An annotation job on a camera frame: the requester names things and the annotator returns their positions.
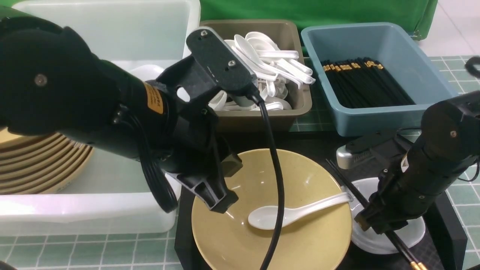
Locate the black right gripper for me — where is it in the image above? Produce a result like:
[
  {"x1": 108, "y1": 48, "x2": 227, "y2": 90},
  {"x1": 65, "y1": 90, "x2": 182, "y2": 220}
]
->
[{"x1": 346, "y1": 130, "x2": 428, "y2": 234}]

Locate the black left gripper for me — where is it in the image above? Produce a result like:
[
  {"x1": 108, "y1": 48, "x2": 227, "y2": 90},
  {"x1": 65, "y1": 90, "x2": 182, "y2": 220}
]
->
[{"x1": 156, "y1": 56, "x2": 242, "y2": 213}]

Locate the white square sauce dish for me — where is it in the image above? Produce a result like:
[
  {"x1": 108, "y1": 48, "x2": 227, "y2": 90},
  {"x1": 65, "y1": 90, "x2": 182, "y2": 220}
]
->
[{"x1": 341, "y1": 177, "x2": 426, "y2": 255}]

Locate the black chopstick pair gold tip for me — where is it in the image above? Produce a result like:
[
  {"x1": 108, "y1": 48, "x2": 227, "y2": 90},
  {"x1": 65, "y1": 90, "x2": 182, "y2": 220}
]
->
[{"x1": 326, "y1": 159, "x2": 427, "y2": 270}]

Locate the tan noodle bowl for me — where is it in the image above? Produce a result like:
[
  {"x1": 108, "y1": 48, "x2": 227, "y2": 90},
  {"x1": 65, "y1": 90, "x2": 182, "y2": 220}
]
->
[{"x1": 191, "y1": 149, "x2": 353, "y2": 270}]

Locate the white ceramic soup spoon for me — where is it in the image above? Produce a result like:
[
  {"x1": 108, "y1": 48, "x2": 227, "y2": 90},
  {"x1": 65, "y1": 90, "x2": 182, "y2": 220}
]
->
[{"x1": 247, "y1": 192, "x2": 353, "y2": 230}]

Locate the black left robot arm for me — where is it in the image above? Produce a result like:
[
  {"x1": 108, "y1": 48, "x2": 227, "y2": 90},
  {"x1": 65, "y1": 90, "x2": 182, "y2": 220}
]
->
[{"x1": 1, "y1": 6, "x2": 242, "y2": 213}]

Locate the large white plastic tub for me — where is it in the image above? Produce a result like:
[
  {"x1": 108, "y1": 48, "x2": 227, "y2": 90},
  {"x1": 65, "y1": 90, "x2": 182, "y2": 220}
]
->
[{"x1": 1, "y1": 0, "x2": 201, "y2": 236}]

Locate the stack of white dishes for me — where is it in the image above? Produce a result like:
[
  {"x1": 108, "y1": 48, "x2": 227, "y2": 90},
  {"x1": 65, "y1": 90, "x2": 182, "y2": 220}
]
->
[{"x1": 129, "y1": 64, "x2": 191, "y2": 102}]

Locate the pile of white spoons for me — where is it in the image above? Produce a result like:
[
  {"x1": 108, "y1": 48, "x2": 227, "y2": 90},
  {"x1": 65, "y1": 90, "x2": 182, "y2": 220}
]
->
[{"x1": 224, "y1": 32, "x2": 316, "y2": 111}]

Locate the bundle of black chopsticks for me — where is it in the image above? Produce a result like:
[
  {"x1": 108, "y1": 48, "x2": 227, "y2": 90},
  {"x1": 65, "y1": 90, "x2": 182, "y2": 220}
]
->
[{"x1": 321, "y1": 57, "x2": 415, "y2": 109}]

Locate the olive brown plastic bin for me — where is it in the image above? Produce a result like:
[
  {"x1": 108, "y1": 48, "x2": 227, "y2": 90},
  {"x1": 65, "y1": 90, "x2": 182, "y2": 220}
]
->
[{"x1": 199, "y1": 20, "x2": 312, "y2": 133}]

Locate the stack of tan bowls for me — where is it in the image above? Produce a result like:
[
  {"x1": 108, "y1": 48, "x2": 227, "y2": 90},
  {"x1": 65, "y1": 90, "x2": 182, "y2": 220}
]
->
[{"x1": 0, "y1": 128, "x2": 94, "y2": 195}]

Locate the blue plastic bin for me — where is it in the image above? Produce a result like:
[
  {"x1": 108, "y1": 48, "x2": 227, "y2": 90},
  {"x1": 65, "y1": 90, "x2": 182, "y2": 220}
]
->
[{"x1": 301, "y1": 22, "x2": 458, "y2": 137}]

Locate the green cloth backdrop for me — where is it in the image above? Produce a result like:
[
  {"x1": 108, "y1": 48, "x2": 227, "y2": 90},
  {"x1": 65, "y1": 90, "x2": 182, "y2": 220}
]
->
[{"x1": 0, "y1": 0, "x2": 438, "y2": 41}]

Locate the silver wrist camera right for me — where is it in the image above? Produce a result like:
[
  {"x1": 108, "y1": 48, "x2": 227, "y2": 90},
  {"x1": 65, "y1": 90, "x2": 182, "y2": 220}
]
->
[{"x1": 336, "y1": 145, "x2": 374, "y2": 170}]

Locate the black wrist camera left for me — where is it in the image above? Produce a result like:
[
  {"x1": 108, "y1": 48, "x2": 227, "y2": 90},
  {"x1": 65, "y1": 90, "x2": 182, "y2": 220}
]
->
[{"x1": 186, "y1": 26, "x2": 257, "y2": 107}]

